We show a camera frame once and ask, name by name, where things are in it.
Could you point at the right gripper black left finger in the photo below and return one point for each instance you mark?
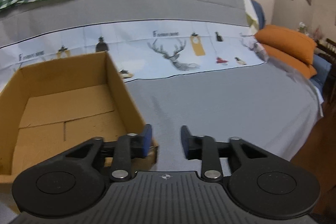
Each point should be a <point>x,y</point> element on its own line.
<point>78,178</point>

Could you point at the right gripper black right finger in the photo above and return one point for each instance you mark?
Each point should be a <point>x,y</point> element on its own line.
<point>256,180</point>

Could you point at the brown cardboard box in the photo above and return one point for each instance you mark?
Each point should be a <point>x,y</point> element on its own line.
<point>49,107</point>

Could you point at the orange cushion lower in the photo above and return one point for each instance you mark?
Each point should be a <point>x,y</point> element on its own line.
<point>307,70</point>

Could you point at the orange cushion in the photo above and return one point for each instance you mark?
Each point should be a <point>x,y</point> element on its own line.
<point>289,41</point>
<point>307,70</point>

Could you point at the orange cushion upper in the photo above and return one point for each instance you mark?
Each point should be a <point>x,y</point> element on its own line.
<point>289,41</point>

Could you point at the grey deer print sofa cover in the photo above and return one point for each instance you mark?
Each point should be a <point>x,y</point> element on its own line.
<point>184,63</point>

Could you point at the blue cushion far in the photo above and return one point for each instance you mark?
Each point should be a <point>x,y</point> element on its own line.
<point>260,14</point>

